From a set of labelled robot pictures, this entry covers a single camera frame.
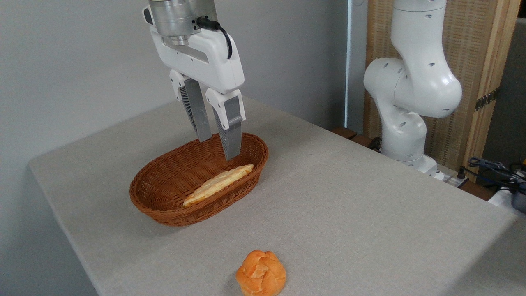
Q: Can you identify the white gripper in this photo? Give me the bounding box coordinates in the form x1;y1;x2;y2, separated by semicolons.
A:
143;6;247;161

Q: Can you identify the long braided bread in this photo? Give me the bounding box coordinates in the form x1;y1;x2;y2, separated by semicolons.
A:
183;164;255;207

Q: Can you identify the round orange bread bun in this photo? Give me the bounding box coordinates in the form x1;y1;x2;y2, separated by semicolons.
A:
235;250;287;296

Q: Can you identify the brown wicker oval basket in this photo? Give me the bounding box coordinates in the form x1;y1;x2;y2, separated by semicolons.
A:
129;132;269;227

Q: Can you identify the brown wooden base board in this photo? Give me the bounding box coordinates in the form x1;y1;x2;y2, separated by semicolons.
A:
330;126;383;152

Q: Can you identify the woven wooden folding screen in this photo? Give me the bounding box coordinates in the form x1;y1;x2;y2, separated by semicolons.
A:
363;0;522;182

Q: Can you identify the dark metal screen hinge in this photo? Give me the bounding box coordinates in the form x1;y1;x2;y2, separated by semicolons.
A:
474;87;501;112

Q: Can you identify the white flat device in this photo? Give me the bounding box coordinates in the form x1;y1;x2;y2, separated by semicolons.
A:
487;187;514;209

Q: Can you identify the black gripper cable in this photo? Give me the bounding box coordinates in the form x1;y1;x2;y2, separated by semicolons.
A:
196;16;233;60

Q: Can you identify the white vertical post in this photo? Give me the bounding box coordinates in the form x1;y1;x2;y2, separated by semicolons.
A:
344;0;369;133

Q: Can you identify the blue black cable bundle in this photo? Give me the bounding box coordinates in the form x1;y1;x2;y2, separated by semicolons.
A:
464;157;526;194

